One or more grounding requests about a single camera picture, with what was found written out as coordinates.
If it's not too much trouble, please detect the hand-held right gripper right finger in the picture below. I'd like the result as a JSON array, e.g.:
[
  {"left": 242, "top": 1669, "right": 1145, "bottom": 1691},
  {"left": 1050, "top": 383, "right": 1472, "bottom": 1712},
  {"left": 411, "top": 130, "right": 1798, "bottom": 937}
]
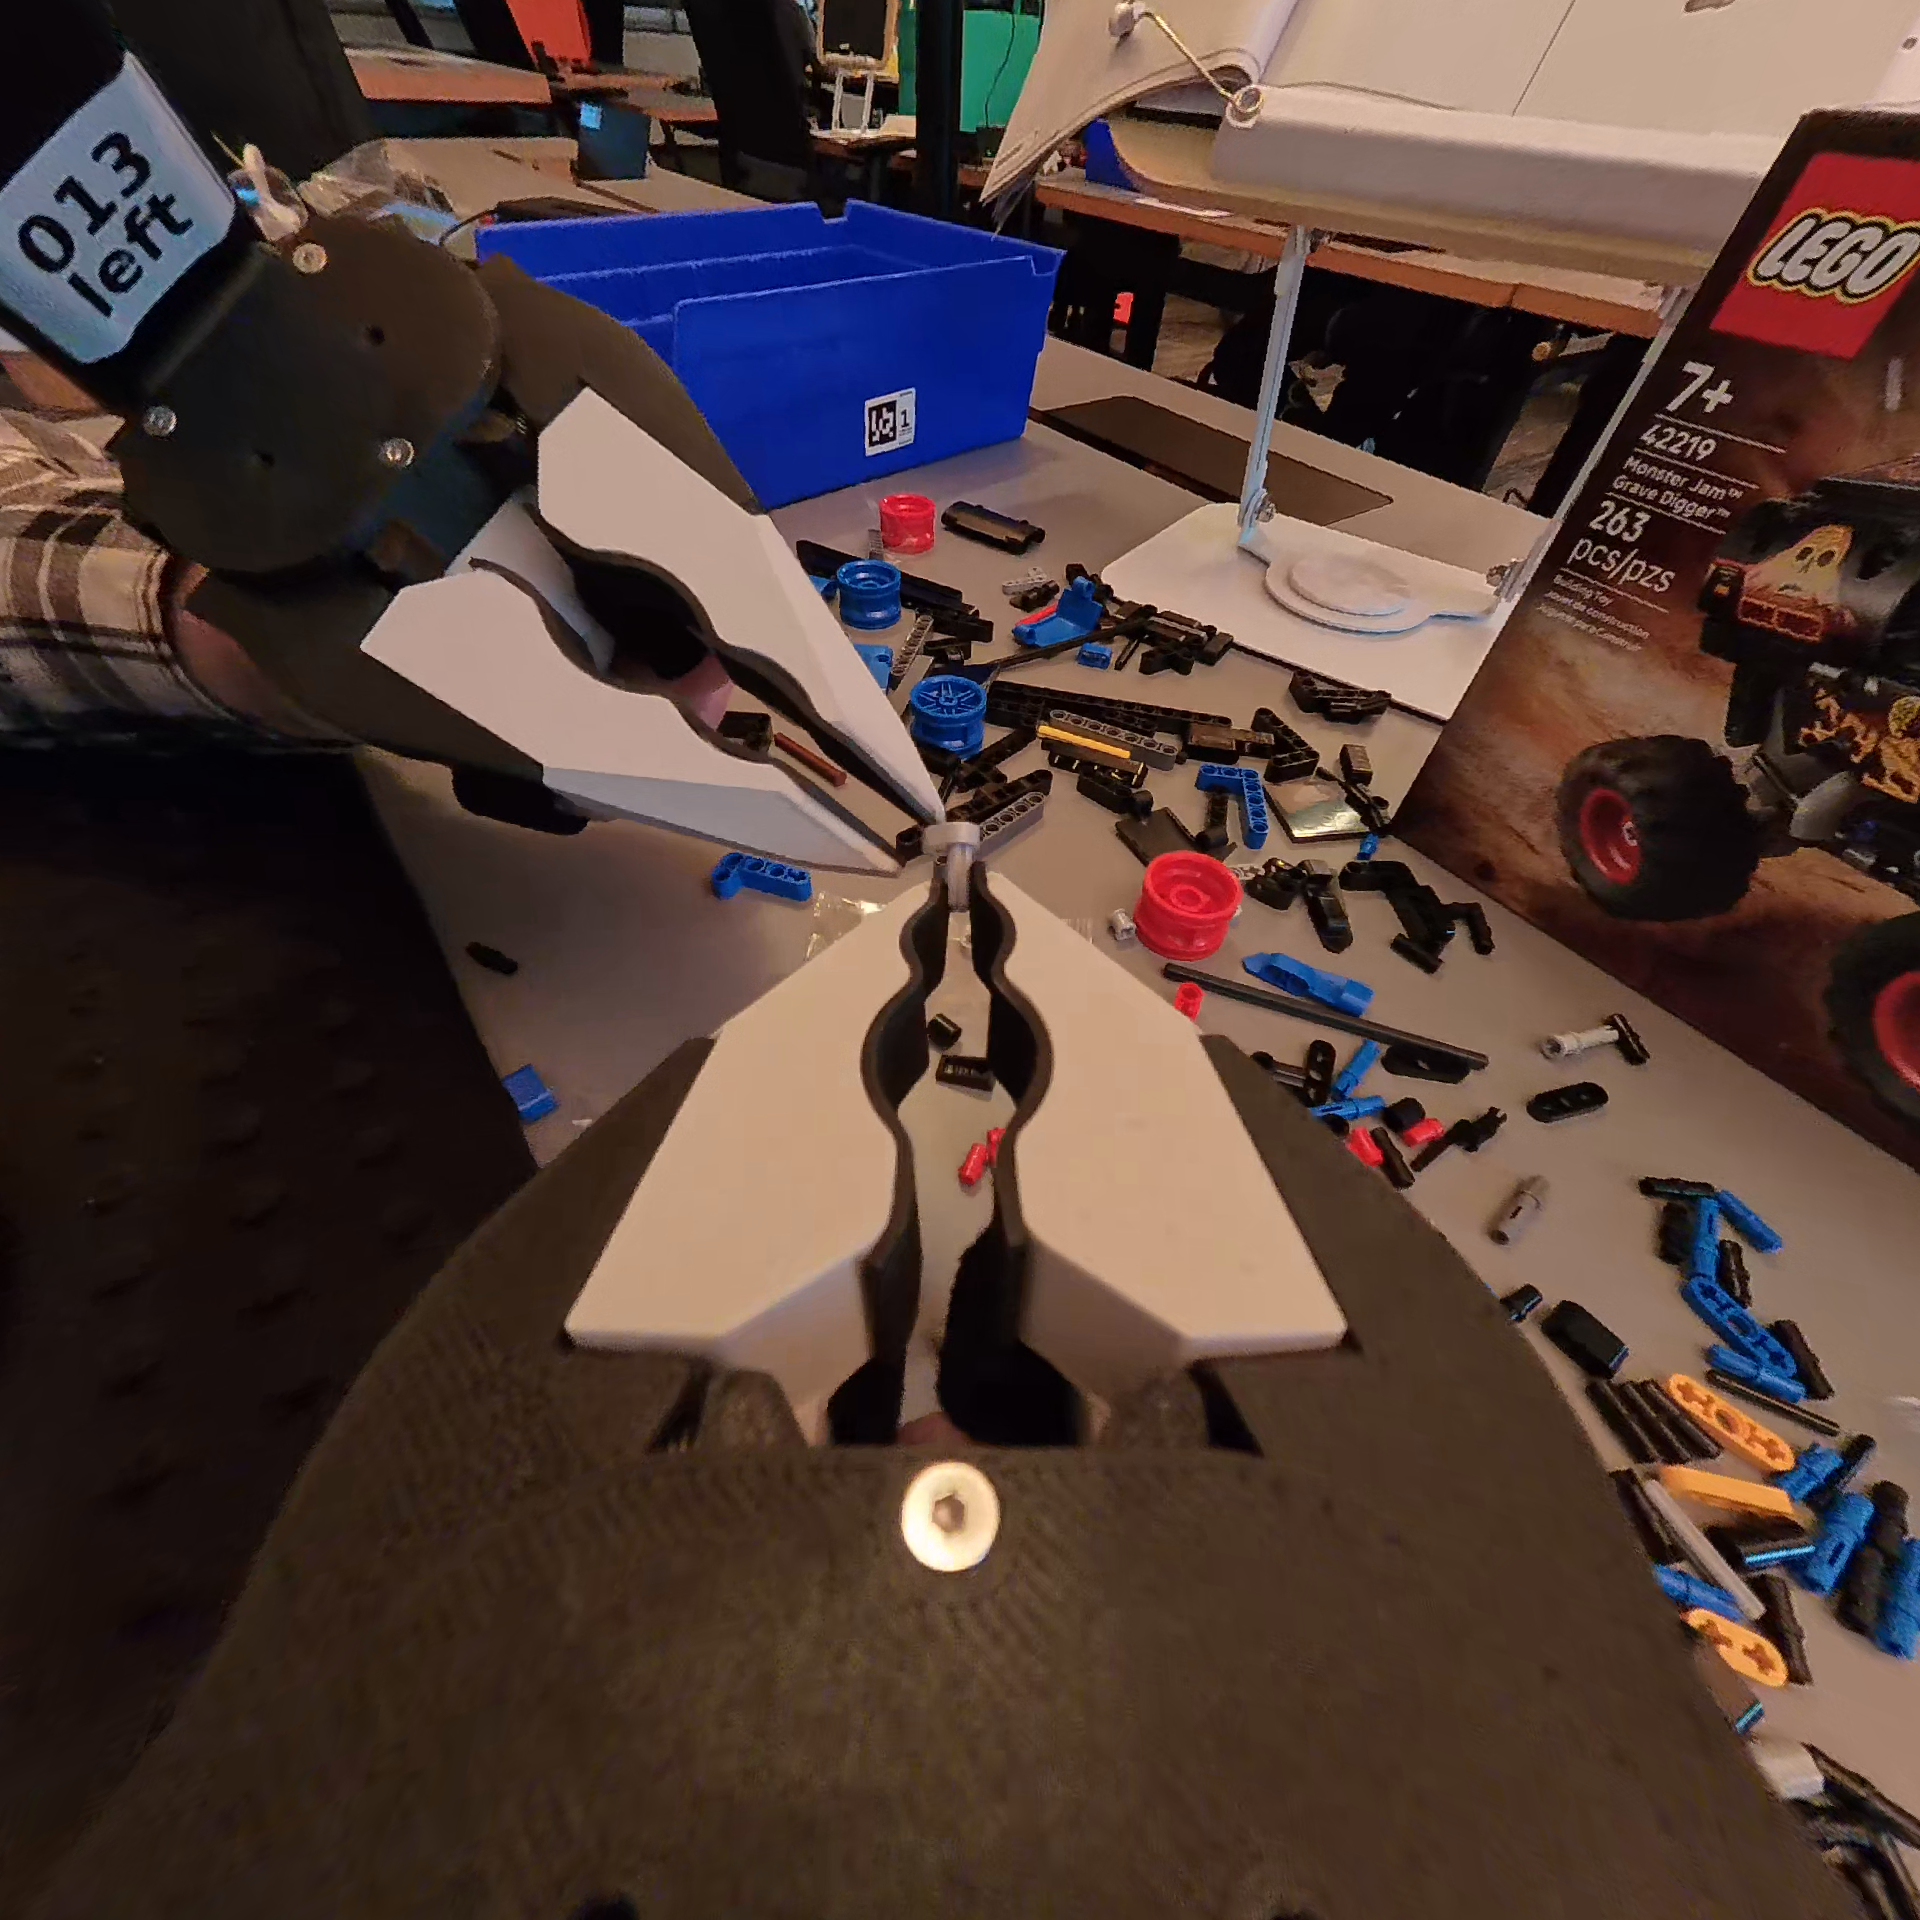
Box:
[{"left": 960, "top": 874, "right": 1354, "bottom": 1449}]

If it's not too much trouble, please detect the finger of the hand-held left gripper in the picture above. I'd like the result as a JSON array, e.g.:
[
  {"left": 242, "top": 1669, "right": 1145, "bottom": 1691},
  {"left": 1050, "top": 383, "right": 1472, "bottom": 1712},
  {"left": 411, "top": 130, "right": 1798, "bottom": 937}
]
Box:
[
  {"left": 356, "top": 496, "right": 906, "bottom": 879},
  {"left": 533, "top": 384, "right": 945, "bottom": 829}
]

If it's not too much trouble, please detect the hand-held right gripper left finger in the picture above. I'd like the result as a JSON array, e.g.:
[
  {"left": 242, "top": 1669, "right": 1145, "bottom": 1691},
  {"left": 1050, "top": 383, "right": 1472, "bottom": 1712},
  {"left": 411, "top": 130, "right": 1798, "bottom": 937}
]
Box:
[{"left": 562, "top": 874, "right": 962, "bottom": 1449}]

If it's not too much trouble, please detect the black grey toy axle assembly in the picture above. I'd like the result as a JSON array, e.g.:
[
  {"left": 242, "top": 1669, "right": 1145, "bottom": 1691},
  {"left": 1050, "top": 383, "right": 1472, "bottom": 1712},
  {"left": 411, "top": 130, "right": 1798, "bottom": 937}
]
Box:
[{"left": 896, "top": 814, "right": 994, "bottom": 905}]

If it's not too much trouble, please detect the person's left forearm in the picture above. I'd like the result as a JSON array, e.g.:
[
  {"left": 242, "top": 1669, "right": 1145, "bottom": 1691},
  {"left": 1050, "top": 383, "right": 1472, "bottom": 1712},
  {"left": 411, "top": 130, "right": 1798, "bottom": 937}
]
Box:
[{"left": 0, "top": 353, "right": 361, "bottom": 752}]

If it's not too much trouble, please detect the blue storage bin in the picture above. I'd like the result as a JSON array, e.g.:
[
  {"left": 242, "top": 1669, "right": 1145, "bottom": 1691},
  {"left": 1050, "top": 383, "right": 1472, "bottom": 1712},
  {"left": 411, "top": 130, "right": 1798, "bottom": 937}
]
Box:
[{"left": 477, "top": 200, "right": 1066, "bottom": 512}]

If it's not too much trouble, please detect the blue curved toy panel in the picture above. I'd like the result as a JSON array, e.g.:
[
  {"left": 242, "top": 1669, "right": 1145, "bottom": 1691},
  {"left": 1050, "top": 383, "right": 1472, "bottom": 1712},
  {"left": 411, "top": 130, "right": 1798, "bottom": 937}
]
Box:
[{"left": 1242, "top": 952, "right": 1374, "bottom": 1017}]

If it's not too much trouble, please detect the long black toy axle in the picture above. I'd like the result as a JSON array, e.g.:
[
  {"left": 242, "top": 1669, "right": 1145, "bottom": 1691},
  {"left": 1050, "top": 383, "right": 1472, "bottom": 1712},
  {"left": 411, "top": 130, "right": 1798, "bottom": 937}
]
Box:
[{"left": 1162, "top": 962, "right": 1490, "bottom": 1070}]

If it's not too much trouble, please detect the cluttered background table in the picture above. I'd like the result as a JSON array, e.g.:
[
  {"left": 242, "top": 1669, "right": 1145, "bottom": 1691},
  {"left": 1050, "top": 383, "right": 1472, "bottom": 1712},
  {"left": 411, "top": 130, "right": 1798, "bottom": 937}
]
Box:
[{"left": 345, "top": 54, "right": 722, "bottom": 213}]

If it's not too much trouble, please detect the black dimpled mat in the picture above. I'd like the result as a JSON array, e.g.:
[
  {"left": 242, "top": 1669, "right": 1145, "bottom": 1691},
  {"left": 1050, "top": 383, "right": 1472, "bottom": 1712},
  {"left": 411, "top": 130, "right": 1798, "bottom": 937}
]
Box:
[{"left": 0, "top": 736, "right": 536, "bottom": 1920}]

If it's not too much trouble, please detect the pile of small toy pins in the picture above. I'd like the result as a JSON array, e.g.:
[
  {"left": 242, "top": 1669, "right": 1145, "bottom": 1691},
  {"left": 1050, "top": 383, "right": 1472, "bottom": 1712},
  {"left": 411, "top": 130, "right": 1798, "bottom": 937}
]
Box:
[{"left": 1253, "top": 1035, "right": 1920, "bottom": 1743}]

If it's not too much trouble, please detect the toy set box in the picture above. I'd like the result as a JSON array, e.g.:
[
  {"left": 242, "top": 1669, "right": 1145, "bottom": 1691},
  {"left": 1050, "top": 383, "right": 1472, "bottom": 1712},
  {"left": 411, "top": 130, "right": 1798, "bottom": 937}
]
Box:
[{"left": 1388, "top": 105, "right": 1920, "bottom": 1174}]

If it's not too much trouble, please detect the background wooden table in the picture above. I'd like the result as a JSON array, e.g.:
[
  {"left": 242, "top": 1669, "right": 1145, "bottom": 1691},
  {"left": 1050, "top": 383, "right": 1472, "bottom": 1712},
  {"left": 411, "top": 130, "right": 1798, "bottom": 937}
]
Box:
[{"left": 1036, "top": 165, "right": 1674, "bottom": 339}]

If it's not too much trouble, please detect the instruction booklet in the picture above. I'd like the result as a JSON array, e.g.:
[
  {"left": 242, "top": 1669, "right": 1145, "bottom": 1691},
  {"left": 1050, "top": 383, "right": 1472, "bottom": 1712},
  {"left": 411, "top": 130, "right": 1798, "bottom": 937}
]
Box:
[{"left": 982, "top": 0, "right": 1920, "bottom": 213}]

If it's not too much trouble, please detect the blue toy bracket red stripe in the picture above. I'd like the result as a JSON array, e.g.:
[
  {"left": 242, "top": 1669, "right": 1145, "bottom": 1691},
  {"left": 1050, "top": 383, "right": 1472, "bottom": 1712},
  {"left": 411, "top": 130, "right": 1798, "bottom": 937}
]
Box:
[{"left": 1012, "top": 577, "right": 1121, "bottom": 650}]

